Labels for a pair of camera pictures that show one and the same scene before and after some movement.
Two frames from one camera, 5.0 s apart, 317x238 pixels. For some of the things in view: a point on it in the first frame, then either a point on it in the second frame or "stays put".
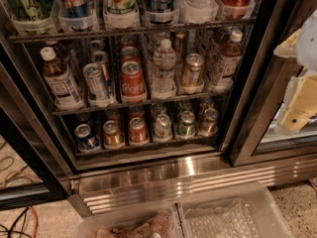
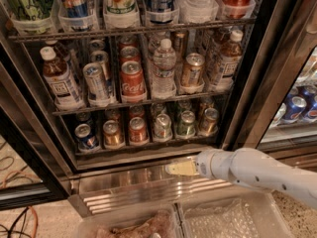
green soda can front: [186, 128] stays put
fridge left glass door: [29, 174] stays put
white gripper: [307, 47] → [207, 165]
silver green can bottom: [162, 130] stays put
